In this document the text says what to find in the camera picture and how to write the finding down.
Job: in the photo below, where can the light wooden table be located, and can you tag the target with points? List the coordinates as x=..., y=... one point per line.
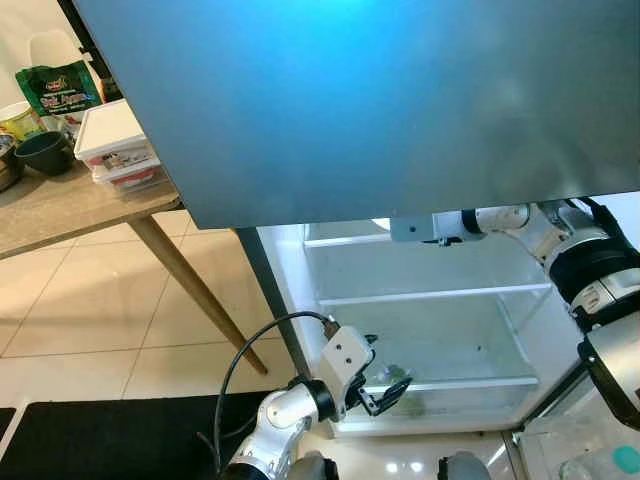
x=60, y=210

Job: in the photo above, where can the yellow noodle cup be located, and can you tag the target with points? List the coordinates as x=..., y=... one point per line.
x=18, y=120

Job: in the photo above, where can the steel bowl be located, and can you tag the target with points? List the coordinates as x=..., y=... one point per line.
x=8, y=165

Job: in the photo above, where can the white plastic chair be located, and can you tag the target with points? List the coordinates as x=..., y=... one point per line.
x=55, y=50

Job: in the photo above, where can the white lidded food container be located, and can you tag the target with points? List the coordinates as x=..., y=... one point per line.
x=130, y=180
x=112, y=130

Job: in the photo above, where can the green snack bag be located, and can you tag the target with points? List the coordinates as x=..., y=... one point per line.
x=60, y=90

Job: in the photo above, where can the small black floor mat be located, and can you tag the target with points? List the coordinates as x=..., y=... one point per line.
x=5, y=428

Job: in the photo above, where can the dark grey fridge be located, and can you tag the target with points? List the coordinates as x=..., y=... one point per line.
x=380, y=110

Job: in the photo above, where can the glass fridge shelf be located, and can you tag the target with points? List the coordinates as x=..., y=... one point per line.
x=430, y=294
x=345, y=240
x=470, y=384

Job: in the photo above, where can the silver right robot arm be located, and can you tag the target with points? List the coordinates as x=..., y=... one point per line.
x=590, y=270

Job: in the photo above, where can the dark blue mug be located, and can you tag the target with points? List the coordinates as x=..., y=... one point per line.
x=45, y=155

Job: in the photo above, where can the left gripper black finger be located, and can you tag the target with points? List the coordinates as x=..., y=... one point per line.
x=375, y=411
x=392, y=388

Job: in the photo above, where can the large black floor mat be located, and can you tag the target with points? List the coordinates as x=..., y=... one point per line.
x=120, y=440

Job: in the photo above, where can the black stand pole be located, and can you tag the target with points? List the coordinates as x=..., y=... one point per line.
x=85, y=45

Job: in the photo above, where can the teal capped bottle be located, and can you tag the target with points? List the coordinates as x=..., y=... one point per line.
x=625, y=460

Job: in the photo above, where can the grey robot right leg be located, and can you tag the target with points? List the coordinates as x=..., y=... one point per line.
x=462, y=468

